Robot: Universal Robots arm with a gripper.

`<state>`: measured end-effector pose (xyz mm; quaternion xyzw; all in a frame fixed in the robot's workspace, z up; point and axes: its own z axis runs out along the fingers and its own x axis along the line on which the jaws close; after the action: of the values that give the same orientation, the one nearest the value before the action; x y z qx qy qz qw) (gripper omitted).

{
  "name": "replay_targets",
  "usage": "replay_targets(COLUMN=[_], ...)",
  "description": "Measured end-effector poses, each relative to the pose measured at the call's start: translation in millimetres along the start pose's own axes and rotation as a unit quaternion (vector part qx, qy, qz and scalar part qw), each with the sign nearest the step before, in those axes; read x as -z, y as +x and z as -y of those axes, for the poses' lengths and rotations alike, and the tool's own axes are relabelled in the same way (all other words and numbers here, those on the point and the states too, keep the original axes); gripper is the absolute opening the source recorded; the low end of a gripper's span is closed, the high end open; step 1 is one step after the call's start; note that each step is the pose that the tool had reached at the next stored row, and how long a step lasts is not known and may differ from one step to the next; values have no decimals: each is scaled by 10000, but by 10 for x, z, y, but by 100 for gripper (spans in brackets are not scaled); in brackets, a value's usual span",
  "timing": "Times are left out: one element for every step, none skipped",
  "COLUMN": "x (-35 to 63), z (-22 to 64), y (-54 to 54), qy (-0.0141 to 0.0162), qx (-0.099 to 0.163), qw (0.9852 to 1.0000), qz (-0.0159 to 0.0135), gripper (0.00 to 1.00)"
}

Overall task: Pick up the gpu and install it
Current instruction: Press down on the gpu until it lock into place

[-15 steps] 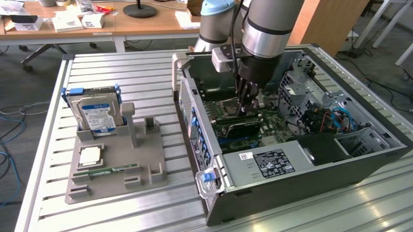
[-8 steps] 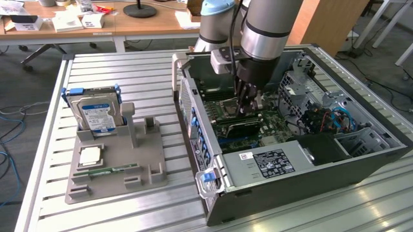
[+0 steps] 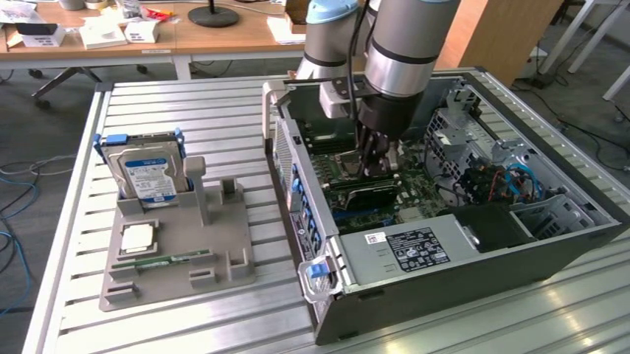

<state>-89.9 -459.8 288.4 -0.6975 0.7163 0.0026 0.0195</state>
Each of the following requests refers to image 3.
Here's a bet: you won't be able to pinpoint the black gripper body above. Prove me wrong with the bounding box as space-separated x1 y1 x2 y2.
357 92 426 141

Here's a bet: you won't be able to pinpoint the green graphics card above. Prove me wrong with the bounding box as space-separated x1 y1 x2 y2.
339 180 403 212

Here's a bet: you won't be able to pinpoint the CPU socket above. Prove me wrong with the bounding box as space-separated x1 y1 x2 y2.
333 149 369 182

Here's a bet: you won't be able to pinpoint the green motherboard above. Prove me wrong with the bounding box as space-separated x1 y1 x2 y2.
307 119 447 237

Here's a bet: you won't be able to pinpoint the grey power supply unit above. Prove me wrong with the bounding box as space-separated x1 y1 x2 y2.
335 215 482 287

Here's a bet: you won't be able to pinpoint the white paper stack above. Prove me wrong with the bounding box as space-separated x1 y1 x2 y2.
267 16 307 46

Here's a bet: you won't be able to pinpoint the wooden cabinet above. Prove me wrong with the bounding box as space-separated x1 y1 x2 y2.
435 0 565 88

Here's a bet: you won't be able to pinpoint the blue case release latch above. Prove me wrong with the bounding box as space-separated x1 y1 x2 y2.
305 262 330 280

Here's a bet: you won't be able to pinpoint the brown cardboard box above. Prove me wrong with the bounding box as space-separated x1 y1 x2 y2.
283 0 311 26

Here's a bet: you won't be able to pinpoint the open black PC case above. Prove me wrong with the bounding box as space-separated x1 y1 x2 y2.
262 69 630 346

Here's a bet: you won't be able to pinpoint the grey parts rack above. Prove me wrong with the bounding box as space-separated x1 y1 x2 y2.
98 154 258 313

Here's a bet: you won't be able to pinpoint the wooden desk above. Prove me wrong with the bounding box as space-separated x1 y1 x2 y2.
0 0 317 80

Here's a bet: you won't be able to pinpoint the black round lamp base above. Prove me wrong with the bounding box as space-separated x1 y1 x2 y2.
187 0 242 29

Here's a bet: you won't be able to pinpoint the hard disk with blue carrier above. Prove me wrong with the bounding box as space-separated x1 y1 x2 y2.
92 128 191 209

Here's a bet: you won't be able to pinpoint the green RAM stick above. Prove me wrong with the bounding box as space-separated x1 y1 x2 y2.
111 249 212 269

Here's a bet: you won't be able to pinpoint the silver CPU chip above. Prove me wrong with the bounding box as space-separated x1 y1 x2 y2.
119 224 158 255

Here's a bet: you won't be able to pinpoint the white labelled box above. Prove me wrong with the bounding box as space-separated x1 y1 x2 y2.
122 20 162 44

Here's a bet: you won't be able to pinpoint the open white box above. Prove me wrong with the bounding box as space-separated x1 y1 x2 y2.
80 17 130 51

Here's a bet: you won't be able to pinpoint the black wheeled base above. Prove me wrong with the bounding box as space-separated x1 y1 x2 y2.
28 65 148 110

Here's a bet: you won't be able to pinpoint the black-topped white box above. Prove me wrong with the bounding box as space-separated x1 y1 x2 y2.
14 22 68 48

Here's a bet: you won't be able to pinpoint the loose printed papers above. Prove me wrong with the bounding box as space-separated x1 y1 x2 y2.
0 6 40 25

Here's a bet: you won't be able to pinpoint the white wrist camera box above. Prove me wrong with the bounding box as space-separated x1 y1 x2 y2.
318 77 370 119

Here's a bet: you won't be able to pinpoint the black camera cable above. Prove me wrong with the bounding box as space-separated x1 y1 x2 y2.
347 0 375 125

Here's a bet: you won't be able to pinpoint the red wire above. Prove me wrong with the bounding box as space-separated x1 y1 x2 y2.
486 167 513 202

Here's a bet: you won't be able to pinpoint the blue SATA wire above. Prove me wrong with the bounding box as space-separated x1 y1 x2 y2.
505 162 546 203

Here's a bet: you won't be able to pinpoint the white table frame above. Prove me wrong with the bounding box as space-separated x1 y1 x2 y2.
538 0 630 101

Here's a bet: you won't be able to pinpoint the grey floor cable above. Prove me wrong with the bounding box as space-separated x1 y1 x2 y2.
0 154 78 178

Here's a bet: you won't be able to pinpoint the blue floor cable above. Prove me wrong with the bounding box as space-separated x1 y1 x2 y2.
0 176 39 318

